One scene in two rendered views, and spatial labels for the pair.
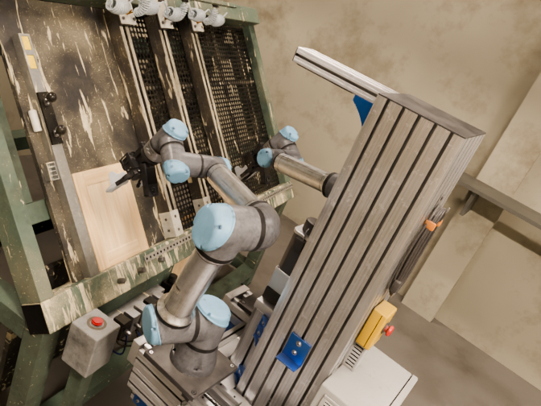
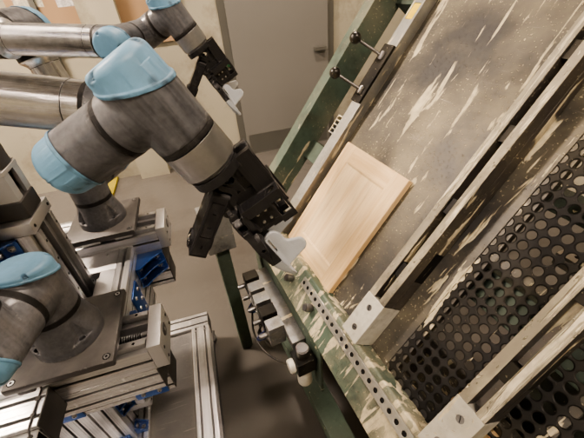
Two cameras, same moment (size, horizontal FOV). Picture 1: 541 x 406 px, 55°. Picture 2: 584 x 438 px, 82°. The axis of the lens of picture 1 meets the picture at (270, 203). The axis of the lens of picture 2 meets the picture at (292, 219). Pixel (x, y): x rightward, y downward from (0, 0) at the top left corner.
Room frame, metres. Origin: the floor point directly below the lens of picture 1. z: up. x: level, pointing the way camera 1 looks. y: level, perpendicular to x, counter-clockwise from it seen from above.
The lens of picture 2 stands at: (2.51, -0.07, 1.69)
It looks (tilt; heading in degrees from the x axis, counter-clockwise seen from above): 36 degrees down; 141
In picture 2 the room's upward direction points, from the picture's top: 5 degrees counter-clockwise
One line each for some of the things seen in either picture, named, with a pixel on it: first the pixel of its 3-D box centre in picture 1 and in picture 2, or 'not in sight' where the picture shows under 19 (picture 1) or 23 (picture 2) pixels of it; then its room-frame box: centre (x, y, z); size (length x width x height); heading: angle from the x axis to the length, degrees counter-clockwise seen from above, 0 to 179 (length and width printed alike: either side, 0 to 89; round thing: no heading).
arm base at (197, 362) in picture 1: (197, 347); (97, 207); (1.32, 0.03, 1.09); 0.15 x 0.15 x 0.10
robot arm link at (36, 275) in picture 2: not in sight; (30, 288); (1.77, -0.19, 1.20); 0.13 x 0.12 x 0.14; 141
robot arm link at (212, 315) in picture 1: (207, 320); (84, 176); (1.31, 0.04, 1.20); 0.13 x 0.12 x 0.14; 129
